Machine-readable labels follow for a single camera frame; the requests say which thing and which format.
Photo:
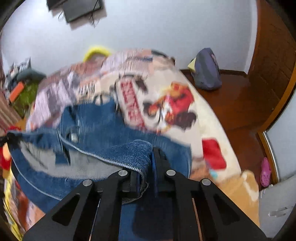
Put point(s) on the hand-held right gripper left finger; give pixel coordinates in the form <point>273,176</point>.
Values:
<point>129,183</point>

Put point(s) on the pink clog shoe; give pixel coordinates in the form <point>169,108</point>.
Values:
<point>265,172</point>

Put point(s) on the printed blanket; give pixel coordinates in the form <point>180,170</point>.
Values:
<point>166,74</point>

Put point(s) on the grey backpack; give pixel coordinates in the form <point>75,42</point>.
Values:
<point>208,69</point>

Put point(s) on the blue denim jacket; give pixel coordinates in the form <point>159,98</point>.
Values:
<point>92,139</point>

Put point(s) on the orange box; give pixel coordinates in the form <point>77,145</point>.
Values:
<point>16,92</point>

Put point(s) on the yellow curved cushion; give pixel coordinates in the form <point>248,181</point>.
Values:
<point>96,51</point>

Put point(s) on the brown wooden door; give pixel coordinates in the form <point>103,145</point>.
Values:
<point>270,46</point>

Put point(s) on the yellow cloth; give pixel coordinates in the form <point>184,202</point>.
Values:
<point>10,208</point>

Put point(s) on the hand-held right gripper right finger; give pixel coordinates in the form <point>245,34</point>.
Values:
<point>154,177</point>

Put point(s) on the pile of clutter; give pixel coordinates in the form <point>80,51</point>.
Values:
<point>17,67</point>

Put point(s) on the red plush toy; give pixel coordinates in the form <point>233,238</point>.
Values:
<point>4,160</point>

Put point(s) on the green patterned cloth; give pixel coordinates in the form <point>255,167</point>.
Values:
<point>26,99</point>

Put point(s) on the striped brown curtain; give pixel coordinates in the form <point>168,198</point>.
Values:
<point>8,113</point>

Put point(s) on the small black monitor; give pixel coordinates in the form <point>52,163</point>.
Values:
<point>83,9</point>

